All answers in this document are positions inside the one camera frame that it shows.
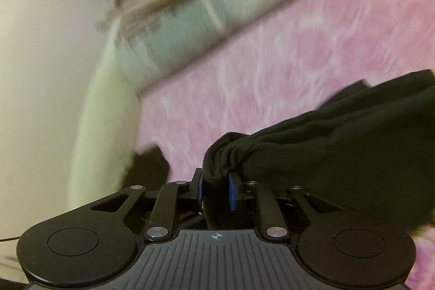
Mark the pink floral blanket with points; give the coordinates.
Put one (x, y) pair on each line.
(289, 55)

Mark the black garment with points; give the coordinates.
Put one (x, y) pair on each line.
(340, 147)

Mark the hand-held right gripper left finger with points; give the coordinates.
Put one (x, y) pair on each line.
(199, 189)

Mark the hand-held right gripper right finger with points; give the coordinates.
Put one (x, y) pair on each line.
(233, 191)

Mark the stack of folded blankets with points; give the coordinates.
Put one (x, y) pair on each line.
(183, 35)

